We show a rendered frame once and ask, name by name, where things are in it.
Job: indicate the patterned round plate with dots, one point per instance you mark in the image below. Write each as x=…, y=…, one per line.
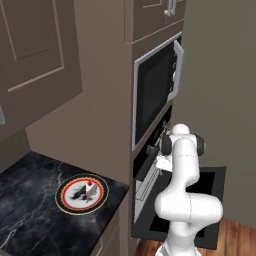
x=82, y=194

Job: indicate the dark oven knob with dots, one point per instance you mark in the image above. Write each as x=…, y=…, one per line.
x=150, y=150

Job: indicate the brown cupboard door above microwave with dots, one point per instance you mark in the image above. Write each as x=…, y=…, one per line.
x=150, y=20

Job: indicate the metal oven rack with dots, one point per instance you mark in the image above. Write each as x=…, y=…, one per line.
x=146, y=186

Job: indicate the brown lower cabinet front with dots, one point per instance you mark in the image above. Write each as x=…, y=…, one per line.
x=108, y=238

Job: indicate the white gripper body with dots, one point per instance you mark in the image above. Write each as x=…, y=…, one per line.
x=164, y=164

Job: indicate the brown upper cupboard door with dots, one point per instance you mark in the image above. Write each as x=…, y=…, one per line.
x=36, y=56

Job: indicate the built-in black microwave oven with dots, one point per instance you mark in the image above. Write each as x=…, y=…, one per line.
x=151, y=90

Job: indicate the black oven door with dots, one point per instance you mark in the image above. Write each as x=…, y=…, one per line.
x=209, y=186

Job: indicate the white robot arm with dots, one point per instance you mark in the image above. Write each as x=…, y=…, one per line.
x=182, y=203

